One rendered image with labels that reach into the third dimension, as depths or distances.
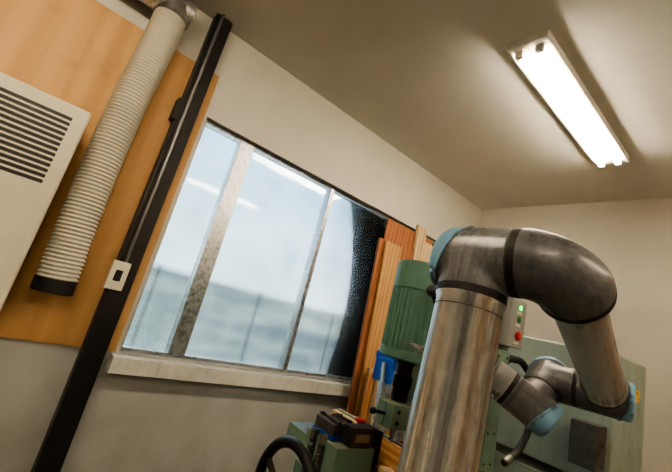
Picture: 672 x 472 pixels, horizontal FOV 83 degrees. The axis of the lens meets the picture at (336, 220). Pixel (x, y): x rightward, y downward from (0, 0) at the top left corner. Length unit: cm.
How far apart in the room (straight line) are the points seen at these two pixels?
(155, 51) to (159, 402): 173
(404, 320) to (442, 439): 63
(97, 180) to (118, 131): 24
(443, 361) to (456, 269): 15
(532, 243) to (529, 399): 52
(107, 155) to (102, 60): 52
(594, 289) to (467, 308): 18
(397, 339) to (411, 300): 13
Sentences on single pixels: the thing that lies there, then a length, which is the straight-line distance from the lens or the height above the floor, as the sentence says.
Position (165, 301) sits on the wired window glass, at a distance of 225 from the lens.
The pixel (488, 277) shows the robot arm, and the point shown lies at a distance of 66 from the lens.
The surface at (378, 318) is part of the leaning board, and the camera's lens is 280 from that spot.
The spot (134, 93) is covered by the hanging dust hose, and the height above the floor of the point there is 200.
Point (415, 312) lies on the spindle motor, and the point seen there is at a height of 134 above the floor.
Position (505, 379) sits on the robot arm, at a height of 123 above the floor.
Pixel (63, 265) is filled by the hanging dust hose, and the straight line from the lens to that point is 189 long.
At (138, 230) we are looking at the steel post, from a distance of 201.
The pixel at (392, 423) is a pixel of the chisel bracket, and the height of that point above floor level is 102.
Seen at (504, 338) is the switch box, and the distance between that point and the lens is 143.
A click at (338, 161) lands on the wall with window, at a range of 274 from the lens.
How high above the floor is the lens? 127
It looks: 14 degrees up
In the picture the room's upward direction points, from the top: 15 degrees clockwise
